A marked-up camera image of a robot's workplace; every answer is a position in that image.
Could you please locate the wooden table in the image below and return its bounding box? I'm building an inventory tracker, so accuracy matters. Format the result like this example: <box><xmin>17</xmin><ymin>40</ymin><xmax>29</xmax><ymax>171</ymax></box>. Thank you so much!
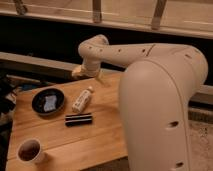
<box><xmin>6</xmin><ymin>73</ymin><xmax>127</xmax><ymax>171</ymax></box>

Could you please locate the middle wooden railing post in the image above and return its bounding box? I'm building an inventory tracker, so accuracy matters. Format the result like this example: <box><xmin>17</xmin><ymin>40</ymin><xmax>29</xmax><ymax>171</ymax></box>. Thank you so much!
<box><xmin>92</xmin><ymin>0</ymin><xmax>102</xmax><ymax>23</ymax></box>

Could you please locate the black bowl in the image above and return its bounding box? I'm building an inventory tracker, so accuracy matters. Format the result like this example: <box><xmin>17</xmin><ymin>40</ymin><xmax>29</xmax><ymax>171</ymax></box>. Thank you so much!
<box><xmin>31</xmin><ymin>88</ymin><xmax>65</xmax><ymax>116</ymax></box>

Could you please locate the white bottle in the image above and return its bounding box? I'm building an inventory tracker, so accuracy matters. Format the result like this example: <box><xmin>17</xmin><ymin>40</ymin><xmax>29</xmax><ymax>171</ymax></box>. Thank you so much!
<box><xmin>72</xmin><ymin>86</ymin><xmax>94</xmax><ymax>113</ymax></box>

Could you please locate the wooden railing post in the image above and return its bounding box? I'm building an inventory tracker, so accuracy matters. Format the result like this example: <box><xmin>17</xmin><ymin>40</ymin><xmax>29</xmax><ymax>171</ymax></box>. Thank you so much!
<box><xmin>92</xmin><ymin>0</ymin><xmax>102</xmax><ymax>23</ymax></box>
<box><xmin>151</xmin><ymin>0</ymin><xmax>167</xmax><ymax>30</ymax></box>
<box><xmin>13</xmin><ymin>0</ymin><xmax>27</xmax><ymax>15</ymax></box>

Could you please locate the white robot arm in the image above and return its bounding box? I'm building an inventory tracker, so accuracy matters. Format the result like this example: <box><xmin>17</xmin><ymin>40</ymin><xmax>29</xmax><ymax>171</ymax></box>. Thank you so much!
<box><xmin>74</xmin><ymin>35</ymin><xmax>208</xmax><ymax>171</ymax></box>

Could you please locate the left wooden railing post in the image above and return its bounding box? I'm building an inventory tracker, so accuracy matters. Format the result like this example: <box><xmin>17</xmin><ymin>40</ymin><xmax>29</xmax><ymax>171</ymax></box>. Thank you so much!
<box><xmin>13</xmin><ymin>0</ymin><xmax>27</xmax><ymax>15</ymax></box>

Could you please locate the right wooden railing post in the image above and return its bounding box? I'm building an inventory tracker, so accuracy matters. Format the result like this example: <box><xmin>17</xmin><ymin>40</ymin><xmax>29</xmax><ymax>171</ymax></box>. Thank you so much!
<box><xmin>151</xmin><ymin>0</ymin><xmax>167</xmax><ymax>30</ymax></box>

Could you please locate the pale cloth in bowl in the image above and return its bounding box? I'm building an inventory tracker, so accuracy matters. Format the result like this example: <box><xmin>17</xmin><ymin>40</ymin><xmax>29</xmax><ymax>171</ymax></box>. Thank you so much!
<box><xmin>44</xmin><ymin>95</ymin><xmax>57</xmax><ymax>112</ymax></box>

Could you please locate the black rectangular box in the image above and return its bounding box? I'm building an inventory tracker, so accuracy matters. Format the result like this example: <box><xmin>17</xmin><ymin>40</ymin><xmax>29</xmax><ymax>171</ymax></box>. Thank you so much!
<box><xmin>65</xmin><ymin>113</ymin><xmax>93</xmax><ymax>127</ymax></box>

